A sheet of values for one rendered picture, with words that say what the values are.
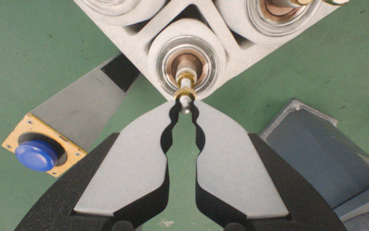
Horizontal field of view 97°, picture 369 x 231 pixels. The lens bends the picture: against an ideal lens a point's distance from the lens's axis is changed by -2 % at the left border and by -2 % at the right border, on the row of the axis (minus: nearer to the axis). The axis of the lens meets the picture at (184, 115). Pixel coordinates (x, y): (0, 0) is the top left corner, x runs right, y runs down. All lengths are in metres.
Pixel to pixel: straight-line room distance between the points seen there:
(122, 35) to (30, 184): 0.91
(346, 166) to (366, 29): 0.33
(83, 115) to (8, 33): 0.42
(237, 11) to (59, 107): 0.22
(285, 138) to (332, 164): 0.14
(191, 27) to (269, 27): 0.08
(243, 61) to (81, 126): 0.25
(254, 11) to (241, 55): 0.10
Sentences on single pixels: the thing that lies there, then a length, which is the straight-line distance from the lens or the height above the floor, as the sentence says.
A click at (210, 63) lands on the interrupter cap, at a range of 0.20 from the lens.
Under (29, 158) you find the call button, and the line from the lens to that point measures 0.24.
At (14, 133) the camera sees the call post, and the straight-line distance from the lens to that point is 0.25.
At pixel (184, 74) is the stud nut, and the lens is 0.17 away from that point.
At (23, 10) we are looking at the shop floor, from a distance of 0.59.
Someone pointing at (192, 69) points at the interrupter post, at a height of 0.28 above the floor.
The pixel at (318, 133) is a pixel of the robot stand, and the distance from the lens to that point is 0.51.
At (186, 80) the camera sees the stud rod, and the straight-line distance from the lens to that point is 0.16.
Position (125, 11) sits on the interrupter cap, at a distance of 0.20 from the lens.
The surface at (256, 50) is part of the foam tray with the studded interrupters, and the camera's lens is 0.29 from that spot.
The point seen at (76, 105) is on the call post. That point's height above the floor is 0.26.
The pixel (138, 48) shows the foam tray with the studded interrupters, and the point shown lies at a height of 0.18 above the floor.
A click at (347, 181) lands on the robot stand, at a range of 0.44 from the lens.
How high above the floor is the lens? 0.45
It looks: 57 degrees down
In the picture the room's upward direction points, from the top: 178 degrees counter-clockwise
